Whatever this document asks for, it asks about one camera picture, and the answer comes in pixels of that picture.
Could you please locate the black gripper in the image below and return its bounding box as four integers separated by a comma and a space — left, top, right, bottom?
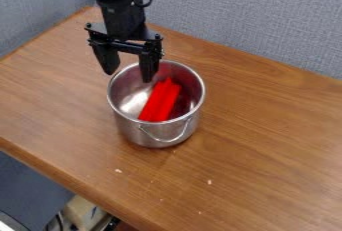
85, 0, 164, 83

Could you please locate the red block object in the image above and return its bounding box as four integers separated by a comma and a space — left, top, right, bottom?
138, 78, 182, 122

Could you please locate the beige box under table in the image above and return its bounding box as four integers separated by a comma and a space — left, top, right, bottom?
62, 195, 109, 231

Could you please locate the metal pot with handle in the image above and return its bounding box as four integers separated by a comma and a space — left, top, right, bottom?
107, 60, 206, 148

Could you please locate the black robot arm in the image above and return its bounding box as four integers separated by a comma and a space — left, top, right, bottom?
85, 0, 164, 83

